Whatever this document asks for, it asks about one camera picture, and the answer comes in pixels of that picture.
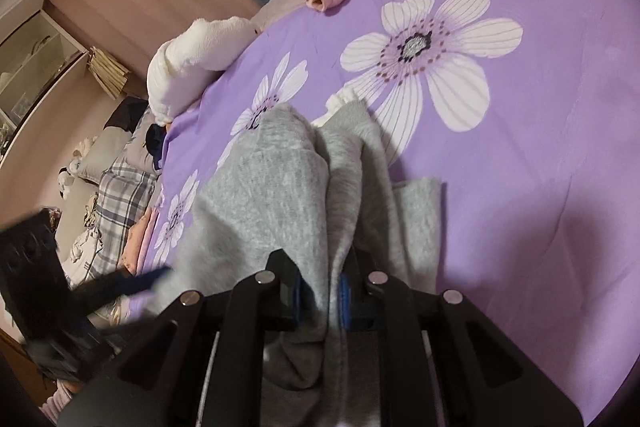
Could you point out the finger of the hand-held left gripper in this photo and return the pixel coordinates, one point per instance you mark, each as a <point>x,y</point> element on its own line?
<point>140,283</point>

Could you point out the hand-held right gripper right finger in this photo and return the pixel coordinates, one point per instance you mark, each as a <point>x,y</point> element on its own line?
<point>345,303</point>

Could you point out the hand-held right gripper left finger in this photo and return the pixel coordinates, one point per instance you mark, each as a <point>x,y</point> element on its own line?
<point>296,302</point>

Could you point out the grey small sweatshirt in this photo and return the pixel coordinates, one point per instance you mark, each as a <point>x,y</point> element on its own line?
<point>270,192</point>

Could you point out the peach pink cloth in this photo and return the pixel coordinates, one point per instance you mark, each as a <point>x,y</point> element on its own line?
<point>137,243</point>

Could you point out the cream printed pillow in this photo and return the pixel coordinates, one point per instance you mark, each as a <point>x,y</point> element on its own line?
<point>80,227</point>

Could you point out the plaid pillow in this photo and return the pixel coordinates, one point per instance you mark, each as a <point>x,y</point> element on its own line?
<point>120,199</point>

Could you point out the grey pillow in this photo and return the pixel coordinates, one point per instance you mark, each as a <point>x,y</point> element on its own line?
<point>105,154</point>

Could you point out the dark blue clothing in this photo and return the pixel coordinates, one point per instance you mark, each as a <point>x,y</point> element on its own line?
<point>156,143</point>

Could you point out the black cloth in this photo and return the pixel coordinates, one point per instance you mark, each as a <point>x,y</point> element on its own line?
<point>127,112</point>

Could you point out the stack of papers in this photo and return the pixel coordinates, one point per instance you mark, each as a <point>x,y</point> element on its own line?
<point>107,72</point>

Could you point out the glass door cabinet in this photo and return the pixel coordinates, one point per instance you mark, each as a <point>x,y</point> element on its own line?
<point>30,57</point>

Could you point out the white fluffy blanket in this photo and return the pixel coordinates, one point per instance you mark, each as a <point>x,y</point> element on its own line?
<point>190,57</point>

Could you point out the purple floral bedsheet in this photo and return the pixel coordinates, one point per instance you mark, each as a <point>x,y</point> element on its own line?
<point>550,107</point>

